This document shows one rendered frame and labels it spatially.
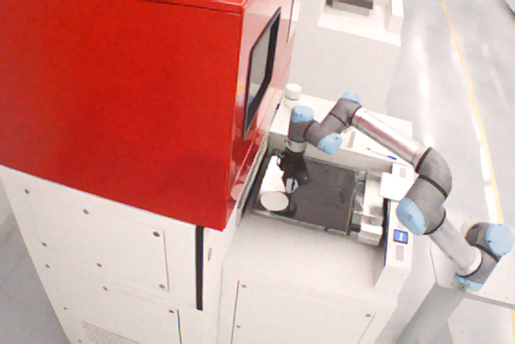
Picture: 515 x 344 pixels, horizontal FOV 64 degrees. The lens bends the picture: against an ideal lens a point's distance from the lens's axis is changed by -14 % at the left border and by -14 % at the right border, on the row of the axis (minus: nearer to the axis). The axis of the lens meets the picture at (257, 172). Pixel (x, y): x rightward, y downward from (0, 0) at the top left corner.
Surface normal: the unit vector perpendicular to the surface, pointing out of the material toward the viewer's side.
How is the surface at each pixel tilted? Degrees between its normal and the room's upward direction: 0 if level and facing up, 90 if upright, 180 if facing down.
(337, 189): 0
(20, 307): 0
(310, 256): 0
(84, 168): 90
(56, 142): 90
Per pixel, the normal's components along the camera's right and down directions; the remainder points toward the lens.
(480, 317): 0.10, -0.75
